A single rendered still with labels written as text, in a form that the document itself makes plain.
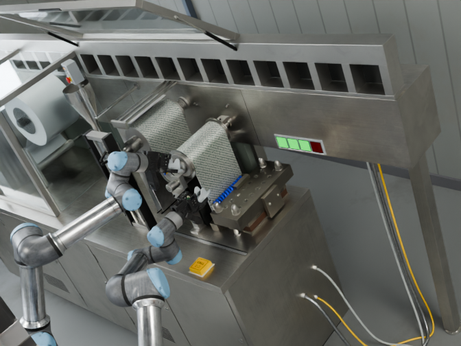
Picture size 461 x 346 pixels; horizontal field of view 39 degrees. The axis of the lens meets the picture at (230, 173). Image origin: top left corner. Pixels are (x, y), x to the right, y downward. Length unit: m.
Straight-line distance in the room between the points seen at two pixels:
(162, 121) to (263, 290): 0.87
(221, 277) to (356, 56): 1.04
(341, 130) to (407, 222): 1.58
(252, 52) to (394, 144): 0.67
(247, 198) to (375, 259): 1.26
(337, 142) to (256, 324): 0.87
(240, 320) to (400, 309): 1.06
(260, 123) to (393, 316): 1.31
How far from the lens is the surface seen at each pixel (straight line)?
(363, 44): 2.33
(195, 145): 2.81
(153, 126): 2.94
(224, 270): 2.74
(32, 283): 2.65
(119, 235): 3.23
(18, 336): 2.27
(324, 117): 2.61
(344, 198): 4.39
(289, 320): 3.10
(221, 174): 2.92
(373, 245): 3.98
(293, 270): 3.02
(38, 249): 2.46
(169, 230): 2.71
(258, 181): 2.92
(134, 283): 2.39
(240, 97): 2.84
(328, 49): 2.41
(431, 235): 2.99
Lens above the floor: 2.61
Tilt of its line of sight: 31 degrees down
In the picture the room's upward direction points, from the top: 22 degrees counter-clockwise
